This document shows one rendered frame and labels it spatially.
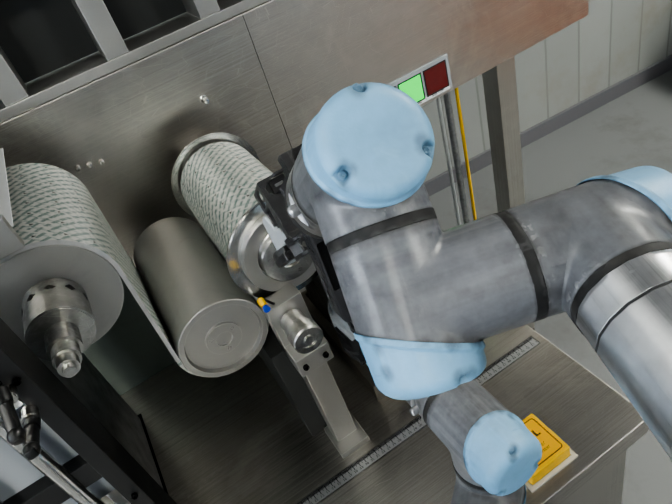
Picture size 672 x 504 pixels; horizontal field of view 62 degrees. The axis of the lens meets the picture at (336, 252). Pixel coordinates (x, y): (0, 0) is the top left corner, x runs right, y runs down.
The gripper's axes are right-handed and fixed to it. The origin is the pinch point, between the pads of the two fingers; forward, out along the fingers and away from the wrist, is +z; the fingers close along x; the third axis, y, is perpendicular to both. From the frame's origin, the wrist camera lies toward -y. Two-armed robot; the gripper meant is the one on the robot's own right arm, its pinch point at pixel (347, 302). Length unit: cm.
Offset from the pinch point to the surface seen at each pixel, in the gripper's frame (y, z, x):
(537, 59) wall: -67, 139, -174
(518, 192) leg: -45, 46, -74
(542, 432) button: -16.5, -25.3, -12.2
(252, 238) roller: 20.5, -3.2, 9.1
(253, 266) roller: 16.8, -3.2, 10.5
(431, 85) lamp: 9, 30, -41
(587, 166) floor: -109, 102, -166
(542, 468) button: -16.6, -29.0, -8.5
